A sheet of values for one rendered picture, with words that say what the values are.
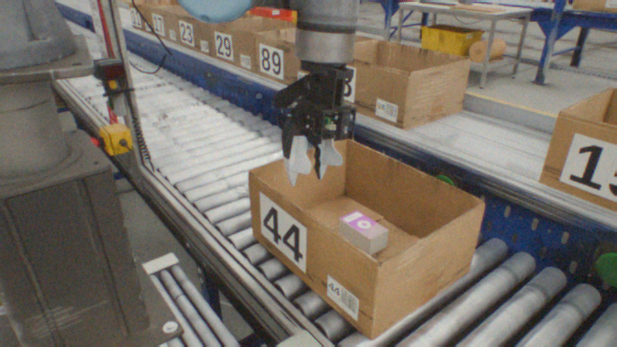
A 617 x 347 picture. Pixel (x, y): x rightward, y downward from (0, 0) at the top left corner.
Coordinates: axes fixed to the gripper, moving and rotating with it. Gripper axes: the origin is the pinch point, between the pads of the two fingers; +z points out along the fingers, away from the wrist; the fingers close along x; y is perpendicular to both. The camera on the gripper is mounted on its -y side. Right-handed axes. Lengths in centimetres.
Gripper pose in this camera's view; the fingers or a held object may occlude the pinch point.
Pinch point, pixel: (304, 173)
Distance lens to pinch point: 74.5
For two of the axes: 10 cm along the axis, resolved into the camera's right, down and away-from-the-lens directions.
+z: -0.8, 9.1, 4.1
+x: 7.8, -2.0, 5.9
